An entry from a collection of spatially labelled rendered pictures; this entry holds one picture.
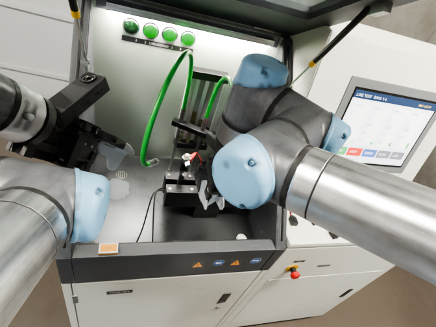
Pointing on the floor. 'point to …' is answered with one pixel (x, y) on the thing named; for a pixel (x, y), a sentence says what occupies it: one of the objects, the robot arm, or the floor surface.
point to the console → (394, 42)
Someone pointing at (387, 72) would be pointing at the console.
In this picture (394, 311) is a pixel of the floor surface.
